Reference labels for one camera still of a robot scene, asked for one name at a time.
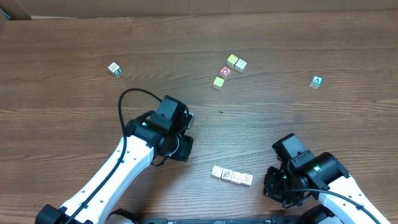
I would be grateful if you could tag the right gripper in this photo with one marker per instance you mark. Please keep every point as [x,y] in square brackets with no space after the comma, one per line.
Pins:
[273,184]

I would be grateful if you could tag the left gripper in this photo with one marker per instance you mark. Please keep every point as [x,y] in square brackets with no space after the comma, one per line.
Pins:
[186,152]

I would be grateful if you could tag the white wooden number block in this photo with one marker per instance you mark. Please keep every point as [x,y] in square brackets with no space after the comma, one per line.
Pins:
[246,179]

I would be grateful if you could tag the yellow wooden block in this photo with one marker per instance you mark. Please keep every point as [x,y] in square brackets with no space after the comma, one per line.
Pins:
[217,172]

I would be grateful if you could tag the white block green edge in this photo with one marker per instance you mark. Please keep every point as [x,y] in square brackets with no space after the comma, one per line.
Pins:
[236,177]

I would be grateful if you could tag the white block red side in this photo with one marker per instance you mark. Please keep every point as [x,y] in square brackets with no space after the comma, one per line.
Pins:
[226,174]

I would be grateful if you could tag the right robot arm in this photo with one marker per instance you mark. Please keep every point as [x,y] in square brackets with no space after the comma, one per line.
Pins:
[302,175]

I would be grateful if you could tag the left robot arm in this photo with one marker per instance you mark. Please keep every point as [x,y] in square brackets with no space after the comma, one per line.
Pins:
[154,133]

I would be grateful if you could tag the yellow block middle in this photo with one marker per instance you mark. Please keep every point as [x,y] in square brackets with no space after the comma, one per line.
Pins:
[218,83]

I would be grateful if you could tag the white block beside yellow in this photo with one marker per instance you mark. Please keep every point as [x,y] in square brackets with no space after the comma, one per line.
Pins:
[240,65]

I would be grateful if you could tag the yellow block top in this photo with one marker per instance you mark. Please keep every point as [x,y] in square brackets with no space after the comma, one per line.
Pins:
[231,60]

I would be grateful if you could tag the white block green side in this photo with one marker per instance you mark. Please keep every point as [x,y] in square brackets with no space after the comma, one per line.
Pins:
[115,69]

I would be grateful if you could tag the green letter block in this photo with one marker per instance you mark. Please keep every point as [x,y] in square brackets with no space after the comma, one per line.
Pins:
[316,82]

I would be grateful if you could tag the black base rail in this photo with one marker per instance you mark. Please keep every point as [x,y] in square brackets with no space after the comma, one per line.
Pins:
[217,221]

